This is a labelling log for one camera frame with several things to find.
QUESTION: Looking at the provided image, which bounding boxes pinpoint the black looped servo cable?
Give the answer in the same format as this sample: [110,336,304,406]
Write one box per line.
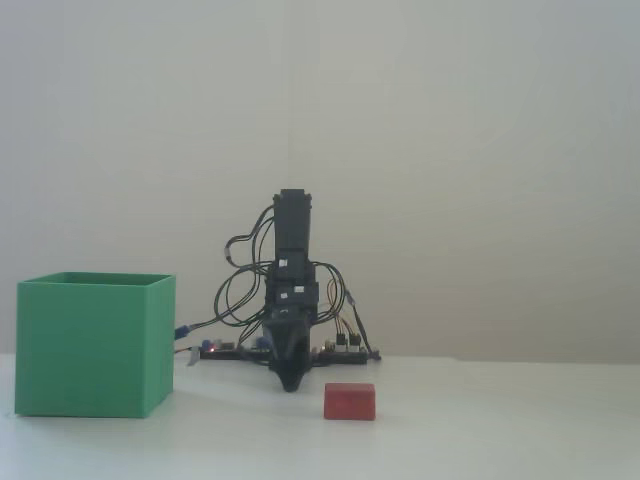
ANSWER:
[213,204,281,351]

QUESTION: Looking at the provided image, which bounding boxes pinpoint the green plastic bin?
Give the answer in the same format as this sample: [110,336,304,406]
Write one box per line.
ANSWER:
[14,271,177,419]

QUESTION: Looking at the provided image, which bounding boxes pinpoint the coloured jumper wires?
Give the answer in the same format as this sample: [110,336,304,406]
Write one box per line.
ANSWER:
[325,277,362,347]

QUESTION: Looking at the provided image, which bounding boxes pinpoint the electronics board with wires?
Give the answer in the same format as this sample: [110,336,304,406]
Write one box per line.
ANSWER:
[343,288,382,360]

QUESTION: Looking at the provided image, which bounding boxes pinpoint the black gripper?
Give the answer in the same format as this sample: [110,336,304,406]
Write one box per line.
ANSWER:
[263,281,322,394]

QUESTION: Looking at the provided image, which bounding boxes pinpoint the cable with blue plug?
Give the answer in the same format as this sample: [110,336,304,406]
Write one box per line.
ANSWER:
[172,309,236,342]

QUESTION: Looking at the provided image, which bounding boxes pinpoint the red block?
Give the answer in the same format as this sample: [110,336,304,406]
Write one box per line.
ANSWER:
[323,382,377,421]

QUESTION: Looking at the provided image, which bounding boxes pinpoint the circuit board with jumper wires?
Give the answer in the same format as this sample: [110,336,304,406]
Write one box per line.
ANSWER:
[314,338,382,365]

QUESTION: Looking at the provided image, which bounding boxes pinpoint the circuit board with blue parts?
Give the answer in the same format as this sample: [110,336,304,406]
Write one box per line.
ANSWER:
[199,338,274,362]

